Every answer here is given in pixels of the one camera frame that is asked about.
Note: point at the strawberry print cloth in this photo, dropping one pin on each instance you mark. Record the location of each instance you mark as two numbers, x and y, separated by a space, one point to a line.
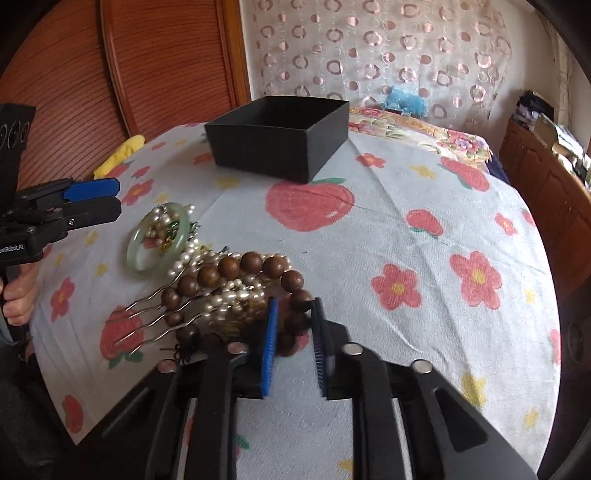
419 255

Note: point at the wooden wardrobe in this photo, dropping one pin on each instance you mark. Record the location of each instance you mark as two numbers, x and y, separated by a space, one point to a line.
100 72

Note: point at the blue plush item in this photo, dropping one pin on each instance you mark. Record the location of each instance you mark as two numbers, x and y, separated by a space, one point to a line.
405 103

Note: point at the green jade bangle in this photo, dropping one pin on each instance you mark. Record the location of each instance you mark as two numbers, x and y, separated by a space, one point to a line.
157 245

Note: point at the beige window curtain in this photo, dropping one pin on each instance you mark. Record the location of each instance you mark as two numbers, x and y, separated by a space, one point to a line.
562 60

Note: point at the yellow plush toy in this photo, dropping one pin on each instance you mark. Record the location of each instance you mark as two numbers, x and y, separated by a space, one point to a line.
113 165

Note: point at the black open jewelry box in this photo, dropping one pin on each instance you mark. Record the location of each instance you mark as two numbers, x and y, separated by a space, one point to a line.
285 137

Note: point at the pink circle curtain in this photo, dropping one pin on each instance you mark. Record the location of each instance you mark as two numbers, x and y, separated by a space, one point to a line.
454 54

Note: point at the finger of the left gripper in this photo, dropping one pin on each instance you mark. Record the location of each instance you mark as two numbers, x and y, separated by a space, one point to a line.
69 190
68 215

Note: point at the silver hair comb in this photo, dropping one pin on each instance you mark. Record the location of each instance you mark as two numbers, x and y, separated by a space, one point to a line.
195 295

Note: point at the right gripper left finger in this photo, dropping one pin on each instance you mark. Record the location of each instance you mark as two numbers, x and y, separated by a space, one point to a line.
179 421

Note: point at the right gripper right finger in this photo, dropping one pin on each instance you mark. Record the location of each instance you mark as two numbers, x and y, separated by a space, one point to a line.
408 421

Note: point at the floral bed quilt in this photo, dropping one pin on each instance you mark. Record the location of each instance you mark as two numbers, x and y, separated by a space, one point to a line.
466 148

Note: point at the wooden side cabinet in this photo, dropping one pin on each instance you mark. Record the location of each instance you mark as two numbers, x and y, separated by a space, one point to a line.
558 203

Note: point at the person's left hand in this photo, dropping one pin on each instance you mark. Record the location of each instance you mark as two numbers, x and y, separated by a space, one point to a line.
19 295

